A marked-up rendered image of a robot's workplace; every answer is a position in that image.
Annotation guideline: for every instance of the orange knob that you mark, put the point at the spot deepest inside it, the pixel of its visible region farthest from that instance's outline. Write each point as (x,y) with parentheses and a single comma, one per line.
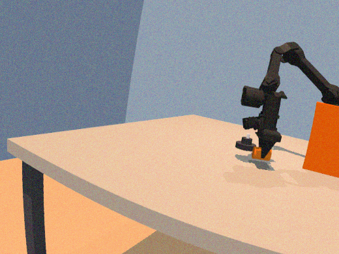
(256,154)

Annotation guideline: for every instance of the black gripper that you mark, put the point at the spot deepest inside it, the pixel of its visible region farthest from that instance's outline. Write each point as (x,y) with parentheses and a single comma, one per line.
(269,135)

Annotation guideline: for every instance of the black round pedestal with silver shaft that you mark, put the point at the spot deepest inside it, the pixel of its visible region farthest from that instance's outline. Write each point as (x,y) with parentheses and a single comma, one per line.
(245,144)

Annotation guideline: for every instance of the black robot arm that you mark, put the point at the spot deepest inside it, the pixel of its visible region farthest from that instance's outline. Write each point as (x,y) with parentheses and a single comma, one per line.
(267,96)

